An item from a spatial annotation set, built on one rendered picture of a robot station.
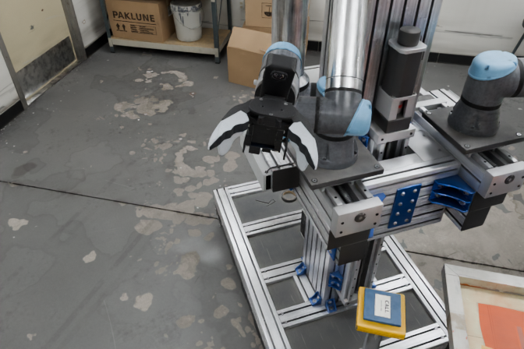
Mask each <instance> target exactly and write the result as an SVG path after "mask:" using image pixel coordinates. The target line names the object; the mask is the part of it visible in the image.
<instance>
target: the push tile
mask: <svg viewBox="0 0 524 349"><path fill-rule="evenodd" d="M363 320H367V321H371V322H376V323H382V324H386V325H390V326H397V327H401V326H402V314H401V295H400V294H395V293H391V292H386V291H379V290H374V289H370V288H365V292H364V306H363Z"/></svg>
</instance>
